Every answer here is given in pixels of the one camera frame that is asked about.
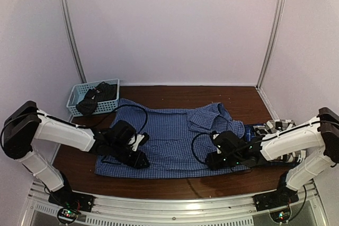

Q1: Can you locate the aluminium frame post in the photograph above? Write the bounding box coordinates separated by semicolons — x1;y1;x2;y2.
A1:
60;0;87;83
256;0;286;91

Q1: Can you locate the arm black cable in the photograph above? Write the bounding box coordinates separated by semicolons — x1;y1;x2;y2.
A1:
191;130;265;168
0;104;148;152

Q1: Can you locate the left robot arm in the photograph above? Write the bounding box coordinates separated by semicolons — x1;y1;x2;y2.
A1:
1;101;150;207

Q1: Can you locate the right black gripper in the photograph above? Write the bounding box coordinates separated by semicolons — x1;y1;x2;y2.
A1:
206;152;243;171

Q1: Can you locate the black white plaid shirt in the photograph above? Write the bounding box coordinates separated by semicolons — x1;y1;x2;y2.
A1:
254;120;306;164

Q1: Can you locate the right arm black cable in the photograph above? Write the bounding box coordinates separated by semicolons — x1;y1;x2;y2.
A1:
191;130;265;168

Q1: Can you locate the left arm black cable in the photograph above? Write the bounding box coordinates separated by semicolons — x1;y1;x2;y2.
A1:
0;104;148;152

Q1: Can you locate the left aluminium frame post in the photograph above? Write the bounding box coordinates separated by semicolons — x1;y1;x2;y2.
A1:
60;0;87;83

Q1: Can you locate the blue plaid folded shirt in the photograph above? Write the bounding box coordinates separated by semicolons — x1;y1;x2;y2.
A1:
243;124;297;167

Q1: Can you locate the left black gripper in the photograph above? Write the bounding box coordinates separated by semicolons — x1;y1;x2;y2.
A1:
110;141;150;169

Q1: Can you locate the blue small-check shirt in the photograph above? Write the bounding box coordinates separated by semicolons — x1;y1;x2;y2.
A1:
95;98;248;179

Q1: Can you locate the right aluminium frame post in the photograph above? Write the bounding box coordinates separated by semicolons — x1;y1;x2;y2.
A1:
256;0;286;91

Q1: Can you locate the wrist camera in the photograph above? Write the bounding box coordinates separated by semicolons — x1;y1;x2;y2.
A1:
211;133;222;154
128;133;149;151

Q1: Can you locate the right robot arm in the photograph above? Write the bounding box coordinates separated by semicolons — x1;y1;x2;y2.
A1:
205;107;338;206

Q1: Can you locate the front aluminium rail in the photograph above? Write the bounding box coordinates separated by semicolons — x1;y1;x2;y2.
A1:
19;181;329;225

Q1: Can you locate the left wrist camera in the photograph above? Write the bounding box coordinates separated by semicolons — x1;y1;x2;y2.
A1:
128;133;149;151

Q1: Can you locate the black garment in basket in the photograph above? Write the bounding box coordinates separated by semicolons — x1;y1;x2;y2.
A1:
75;82;118;116

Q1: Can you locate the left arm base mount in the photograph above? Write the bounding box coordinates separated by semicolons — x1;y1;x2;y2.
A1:
43;173;94;225

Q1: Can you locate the light blue plastic basket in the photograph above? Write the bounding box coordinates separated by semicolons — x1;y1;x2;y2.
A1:
66;79;120;117

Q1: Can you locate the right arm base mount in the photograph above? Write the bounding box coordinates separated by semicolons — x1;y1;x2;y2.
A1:
253;172;299;223

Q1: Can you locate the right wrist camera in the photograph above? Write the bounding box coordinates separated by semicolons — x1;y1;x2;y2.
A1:
211;133;222;154

